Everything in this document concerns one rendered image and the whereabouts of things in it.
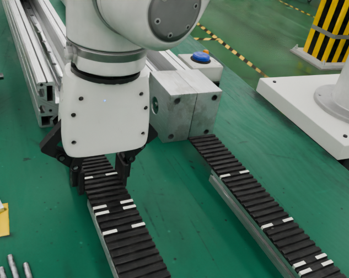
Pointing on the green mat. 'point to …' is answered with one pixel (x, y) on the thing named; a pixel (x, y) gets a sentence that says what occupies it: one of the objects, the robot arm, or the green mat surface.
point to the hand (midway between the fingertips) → (100, 174)
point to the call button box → (204, 67)
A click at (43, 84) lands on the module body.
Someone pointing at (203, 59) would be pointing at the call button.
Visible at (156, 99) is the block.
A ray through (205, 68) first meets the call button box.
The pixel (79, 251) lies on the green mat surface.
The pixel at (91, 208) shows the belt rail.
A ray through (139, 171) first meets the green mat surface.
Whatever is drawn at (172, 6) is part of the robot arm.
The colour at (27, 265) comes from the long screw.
